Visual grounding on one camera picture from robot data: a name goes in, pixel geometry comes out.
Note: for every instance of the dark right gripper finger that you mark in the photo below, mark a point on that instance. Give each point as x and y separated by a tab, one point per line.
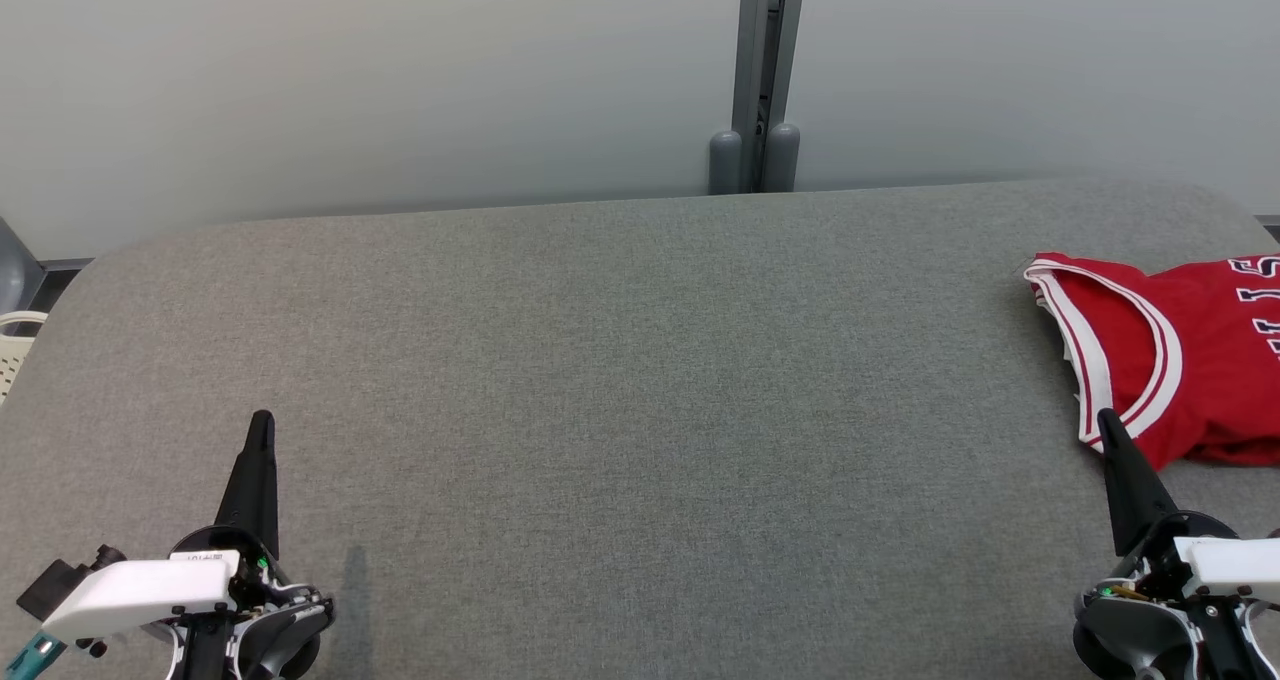
1130	490

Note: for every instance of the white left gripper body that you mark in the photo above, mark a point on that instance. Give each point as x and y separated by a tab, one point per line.
140	592

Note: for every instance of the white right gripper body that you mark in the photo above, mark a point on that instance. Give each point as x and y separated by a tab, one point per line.
1230	565

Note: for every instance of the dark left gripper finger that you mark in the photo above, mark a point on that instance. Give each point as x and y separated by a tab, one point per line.
255	480

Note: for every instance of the red basketball jersey white trim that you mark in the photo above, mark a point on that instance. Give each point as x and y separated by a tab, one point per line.
1200	360

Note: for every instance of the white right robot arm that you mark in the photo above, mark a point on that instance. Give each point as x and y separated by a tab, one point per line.
1135	645

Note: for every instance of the white plastic laundry basket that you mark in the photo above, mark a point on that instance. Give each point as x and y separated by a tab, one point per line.
18	355

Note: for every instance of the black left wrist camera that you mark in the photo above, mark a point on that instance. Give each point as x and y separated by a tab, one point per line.
60	585

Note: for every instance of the grey metal partition post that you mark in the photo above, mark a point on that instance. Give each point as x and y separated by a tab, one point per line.
760	50
15	265

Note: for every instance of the grey cylindrical post foot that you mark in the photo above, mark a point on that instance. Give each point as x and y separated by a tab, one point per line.
782	158

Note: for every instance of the grey wall post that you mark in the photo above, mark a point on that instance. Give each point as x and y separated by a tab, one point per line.
725	165

